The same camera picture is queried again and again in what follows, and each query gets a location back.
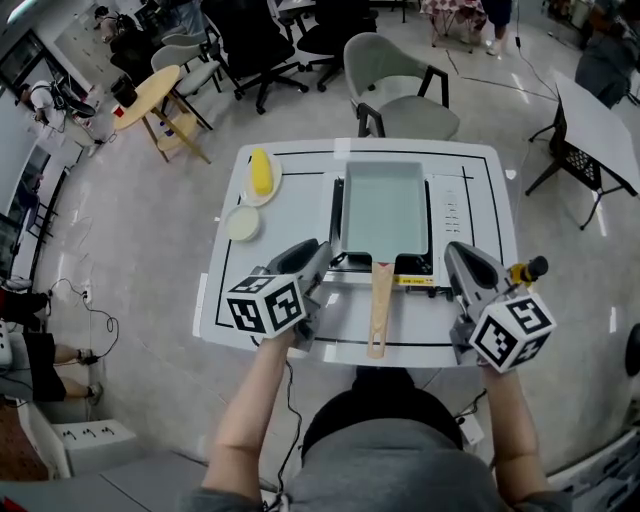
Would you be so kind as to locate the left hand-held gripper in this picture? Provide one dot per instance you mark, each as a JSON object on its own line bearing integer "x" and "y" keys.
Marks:
{"x": 270, "y": 305}

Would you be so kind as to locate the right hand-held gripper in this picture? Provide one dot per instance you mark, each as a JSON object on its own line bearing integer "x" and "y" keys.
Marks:
{"x": 515, "y": 330}

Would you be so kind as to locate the black induction cooktop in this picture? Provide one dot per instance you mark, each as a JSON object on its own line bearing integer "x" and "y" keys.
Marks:
{"x": 444, "y": 250}

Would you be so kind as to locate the person's left forearm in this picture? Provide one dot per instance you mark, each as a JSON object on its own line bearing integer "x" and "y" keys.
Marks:
{"x": 245, "y": 425}

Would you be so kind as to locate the person's right forearm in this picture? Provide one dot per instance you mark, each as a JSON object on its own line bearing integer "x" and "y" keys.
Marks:
{"x": 515, "y": 430}

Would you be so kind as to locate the small cream dish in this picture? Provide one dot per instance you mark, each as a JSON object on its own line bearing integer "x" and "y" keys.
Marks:
{"x": 243, "y": 224}

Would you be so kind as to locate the black yellow cylindrical connector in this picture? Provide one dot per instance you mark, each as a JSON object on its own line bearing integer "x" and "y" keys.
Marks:
{"x": 532, "y": 269}

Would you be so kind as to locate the yellow omelette on plate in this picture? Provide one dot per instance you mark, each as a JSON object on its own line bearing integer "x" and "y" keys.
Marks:
{"x": 276, "y": 190}

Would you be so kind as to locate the yellow corn cob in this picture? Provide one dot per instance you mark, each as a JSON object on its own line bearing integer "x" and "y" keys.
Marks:
{"x": 261, "y": 172}

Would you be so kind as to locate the person's black shorts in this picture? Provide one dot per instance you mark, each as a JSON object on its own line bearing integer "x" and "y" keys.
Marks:
{"x": 380, "y": 405}

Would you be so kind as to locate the white power adapter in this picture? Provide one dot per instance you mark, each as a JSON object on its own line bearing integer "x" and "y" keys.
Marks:
{"x": 472, "y": 431}

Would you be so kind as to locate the white folding table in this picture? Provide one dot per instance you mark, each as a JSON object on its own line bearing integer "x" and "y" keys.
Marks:
{"x": 600, "y": 125}

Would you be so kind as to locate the person's grey shirt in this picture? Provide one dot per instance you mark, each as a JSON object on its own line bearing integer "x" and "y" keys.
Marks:
{"x": 390, "y": 475}

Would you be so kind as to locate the black office chair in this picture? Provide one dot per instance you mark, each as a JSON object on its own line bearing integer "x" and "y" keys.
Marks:
{"x": 255, "y": 45}
{"x": 335, "y": 35}

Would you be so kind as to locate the round wooden side table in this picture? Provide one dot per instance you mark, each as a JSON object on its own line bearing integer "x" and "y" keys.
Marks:
{"x": 150, "y": 95}

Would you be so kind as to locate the light grey chair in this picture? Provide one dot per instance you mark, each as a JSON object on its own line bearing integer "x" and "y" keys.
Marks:
{"x": 187, "y": 62}

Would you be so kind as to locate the red cup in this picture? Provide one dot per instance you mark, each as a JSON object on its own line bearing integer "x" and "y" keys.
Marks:
{"x": 119, "y": 111}

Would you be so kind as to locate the checkered cloth folding chair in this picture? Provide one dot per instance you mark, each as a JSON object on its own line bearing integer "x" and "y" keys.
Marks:
{"x": 452, "y": 15}

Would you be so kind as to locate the white storage box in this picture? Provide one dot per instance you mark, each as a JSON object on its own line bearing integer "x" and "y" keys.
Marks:
{"x": 95, "y": 440}

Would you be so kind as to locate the grey chair with black frame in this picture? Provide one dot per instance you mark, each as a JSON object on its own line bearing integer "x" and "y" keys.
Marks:
{"x": 395, "y": 90}

